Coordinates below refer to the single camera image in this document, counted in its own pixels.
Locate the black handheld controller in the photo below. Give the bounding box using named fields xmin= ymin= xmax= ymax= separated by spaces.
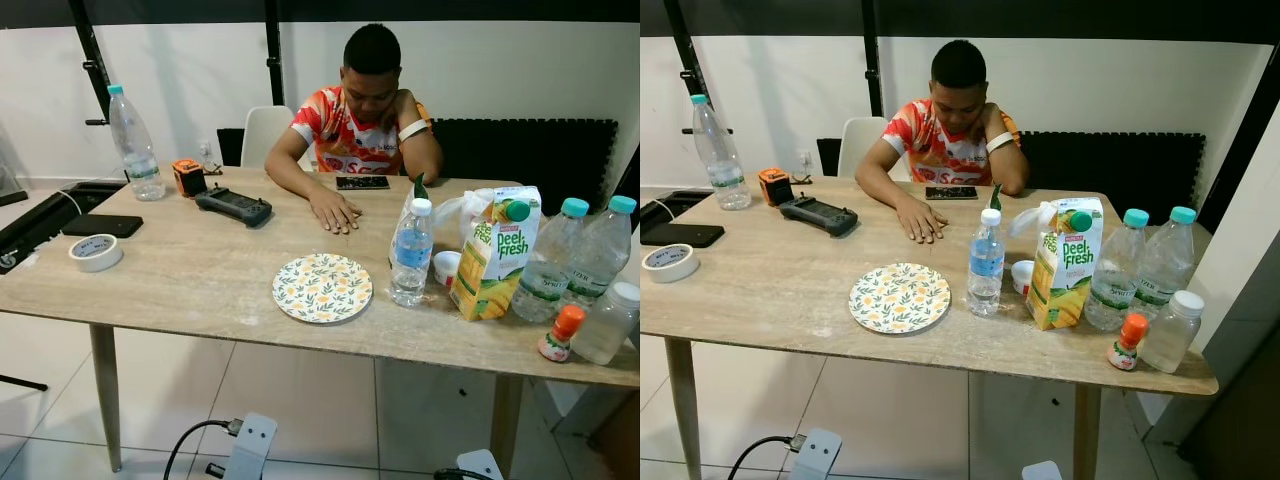
xmin=778 ymin=195 xmax=859 ymax=238
xmin=194 ymin=187 xmax=273 ymax=229

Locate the small water bottle blue label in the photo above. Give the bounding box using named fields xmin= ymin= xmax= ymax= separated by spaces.
xmin=389 ymin=198 xmax=435 ymax=308
xmin=966 ymin=208 xmax=1005 ymax=318

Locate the man in orange patterned shirt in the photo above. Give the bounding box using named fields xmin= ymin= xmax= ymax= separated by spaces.
xmin=264 ymin=23 xmax=444 ymax=236
xmin=855 ymin=39 xmax=1031 ymax=245

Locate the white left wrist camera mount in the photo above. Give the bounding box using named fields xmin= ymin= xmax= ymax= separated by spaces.
xmin=783 ymin=427 xmax=842 ymax=480
xmin=222 ymin=412 xmax=278 ymax=480

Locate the black tray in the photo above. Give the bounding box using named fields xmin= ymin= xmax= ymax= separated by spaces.
xmin=640 ymin=190 xmax=715 ymax=229
xmin=0 ymin=180 xmax=128 ymax=276

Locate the wooden table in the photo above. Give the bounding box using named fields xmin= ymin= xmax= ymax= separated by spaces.
xmin=0 ymin=165 xmax=641 ymax=476
xmin=640 ymin=178 xmax=1221 ymax=480

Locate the orange black device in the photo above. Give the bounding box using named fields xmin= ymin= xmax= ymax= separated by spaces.
xmin=172 ymin=158 xmax=208 ymax=198
xmin=757 ymin=167 xmax=793 ymax=207

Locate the dark brown cabinet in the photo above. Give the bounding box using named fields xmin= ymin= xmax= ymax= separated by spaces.
xmin=1180 ymin=320 xmax=1280 ymax=480
xmin=590 ymin=390 xmax=641 ymax=480

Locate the black flat case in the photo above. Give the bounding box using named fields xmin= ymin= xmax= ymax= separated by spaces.
xmin=61 ymin=213 xmax=144 ymax=239
xmin=640 ymin=223 xmax=725 ymax=249

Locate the white chair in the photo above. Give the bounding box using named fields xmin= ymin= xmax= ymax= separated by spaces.
xmin=837 ymin=117 xmax=901 ymax=181
xmin=240 ymin=105 xmax=316 ymax=171

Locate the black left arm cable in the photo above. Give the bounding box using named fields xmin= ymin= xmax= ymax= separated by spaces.
xmin=727 ymin=434 xmax=801 ymax=480
xmin=163 ymin=418 xmax=244 ymax=480

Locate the water bottle teal cap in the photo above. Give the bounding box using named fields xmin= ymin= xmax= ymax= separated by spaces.
xmin=510 ymin=197 xmax=590 ymax=323
xmin=1083 ymin=208 xmax=1151 ymax=332
xmin=1133 ymin=206 xmax=1198 ymax=321
xmin=565 ymin=195 xmax=638 ymax=309

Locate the black frame beam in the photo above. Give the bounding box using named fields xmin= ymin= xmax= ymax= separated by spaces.
xmin=612 ymin=145 xmax=641 ymax=206
xmin=1197 ymin=40 xmax=1280 ymax=233

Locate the black stand pole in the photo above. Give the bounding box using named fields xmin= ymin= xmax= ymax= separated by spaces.
xmin=68 ymin=0 xmax=113 ymax=127
xmin=861 ymin=0 xmax=885 ymax=117
xmin=264 ymin=0 xmax=286 ymax=107
xmin=663 ymin=0 xmax=713 ymax=135

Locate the white tape roll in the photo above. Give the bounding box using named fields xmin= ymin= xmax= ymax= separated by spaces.
xmin=68 ymin=233 xmax=124 ymax=273
xmin=642 ymin=244 xmax=700 ymax=284

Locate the tall clear bottle blue cap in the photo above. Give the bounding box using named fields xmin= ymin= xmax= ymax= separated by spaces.
xmin=690 ymin=94 xmax=752 ymax=211
xmin=106 ymin=84 xmax=167 ymax=202

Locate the frosted bottle white cap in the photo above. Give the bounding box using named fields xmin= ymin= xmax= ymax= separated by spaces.
xmin=1139 ymin=290 xmax=1206 ymax=375
xmin=571 ymin=281 xmax=641 ymax=366

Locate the floral patterned plate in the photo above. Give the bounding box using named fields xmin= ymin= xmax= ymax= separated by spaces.
xmin=272 ymin=253 xmax=374 ymax=325
xmin=849 ymin=263 xmax=952 ymax=335

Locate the yellow green juice carton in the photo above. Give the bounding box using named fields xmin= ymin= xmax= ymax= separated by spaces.
xmin=449 ymin=186 xmax=542 ymax=322
xmin=1027 ymin=197 xmax=1105 ymax=332

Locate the clear white plastic bag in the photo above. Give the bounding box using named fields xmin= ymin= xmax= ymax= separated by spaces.
xmin=1008 ymin=200 xmax=1061 ymax=239
xmin=400 ymin=186 xmax=501 ymax=241

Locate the small bottle orange cap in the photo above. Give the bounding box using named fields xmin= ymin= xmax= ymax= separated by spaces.
xmin=1106 ymin=312 xmax=1150 ymax=372
xmin=537 ymin=304 xmax=586 ymax=363

